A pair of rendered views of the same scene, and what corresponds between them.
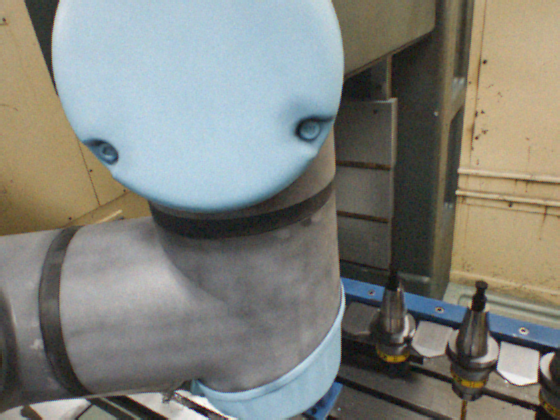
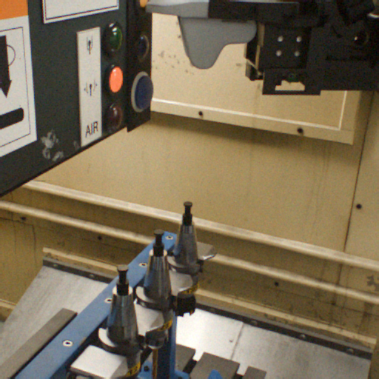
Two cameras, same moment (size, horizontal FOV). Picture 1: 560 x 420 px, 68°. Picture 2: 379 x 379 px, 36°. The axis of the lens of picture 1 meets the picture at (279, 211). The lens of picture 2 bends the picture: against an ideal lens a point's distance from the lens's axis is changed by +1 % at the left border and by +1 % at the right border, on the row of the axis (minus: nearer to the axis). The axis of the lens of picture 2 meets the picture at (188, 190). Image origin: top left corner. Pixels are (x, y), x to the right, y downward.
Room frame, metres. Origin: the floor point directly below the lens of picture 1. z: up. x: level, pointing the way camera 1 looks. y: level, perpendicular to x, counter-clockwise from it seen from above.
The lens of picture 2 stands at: (0.53, 0.51, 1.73)
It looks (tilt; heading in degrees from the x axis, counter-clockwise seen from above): 24 degrees down; 258
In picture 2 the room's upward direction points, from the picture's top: 3 degrees clockwise
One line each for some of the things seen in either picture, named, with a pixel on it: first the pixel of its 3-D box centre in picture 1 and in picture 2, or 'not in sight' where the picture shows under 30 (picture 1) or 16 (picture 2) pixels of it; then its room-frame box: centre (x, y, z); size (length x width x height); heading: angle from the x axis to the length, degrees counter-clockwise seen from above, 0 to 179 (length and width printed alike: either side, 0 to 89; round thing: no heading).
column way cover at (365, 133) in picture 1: (317, 183); not in sight; (1.18, -0.12, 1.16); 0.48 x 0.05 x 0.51; 56
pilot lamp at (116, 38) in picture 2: not in sight; (115, 39); (0.50, 0.03, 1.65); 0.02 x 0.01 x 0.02; 56
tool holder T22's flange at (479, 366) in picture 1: (472, 351); (156, 297); (0.41, -0.24, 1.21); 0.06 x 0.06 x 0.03
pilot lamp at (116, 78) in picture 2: not in sight; (115, 79); (0.50, 0.03, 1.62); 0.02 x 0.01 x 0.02; 56
